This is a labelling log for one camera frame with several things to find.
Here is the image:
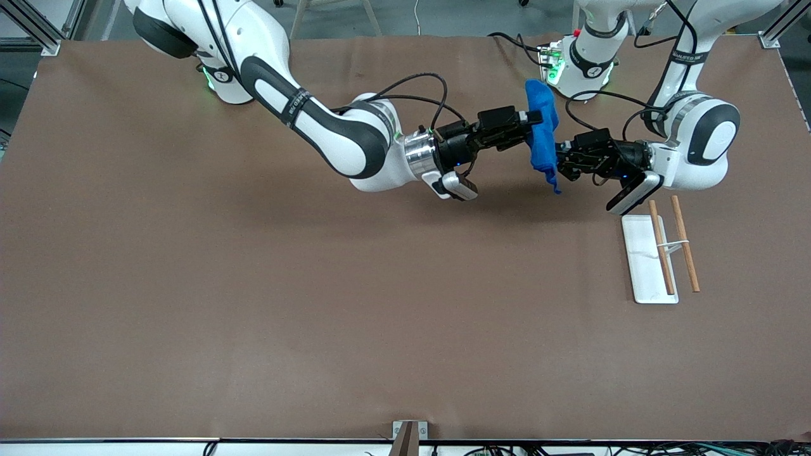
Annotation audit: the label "blue towel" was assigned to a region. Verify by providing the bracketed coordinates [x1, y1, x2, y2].
[525, 79, 563, 194]

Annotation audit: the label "white towel rack wooden bars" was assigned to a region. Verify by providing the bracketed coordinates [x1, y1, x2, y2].
[621, 195, 701, 305]

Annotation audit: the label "pale wooden stand legs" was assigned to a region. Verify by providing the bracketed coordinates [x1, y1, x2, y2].
[288, 0, 384, 37]

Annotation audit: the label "brown paper table cover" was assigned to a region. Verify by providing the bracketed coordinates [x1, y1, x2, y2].
[0, 33, 811, 442]

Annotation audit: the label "black left arm base cable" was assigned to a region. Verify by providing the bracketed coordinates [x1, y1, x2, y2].
[488, 32, 549, 67]

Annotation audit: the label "aluminium frame profile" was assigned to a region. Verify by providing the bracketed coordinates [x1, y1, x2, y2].
[758, 0, 811, 48]
[0, 0, 62, 56]

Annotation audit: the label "grey metal mounting bracket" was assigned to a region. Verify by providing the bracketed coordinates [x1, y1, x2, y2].
[390, 421, 428, 456]

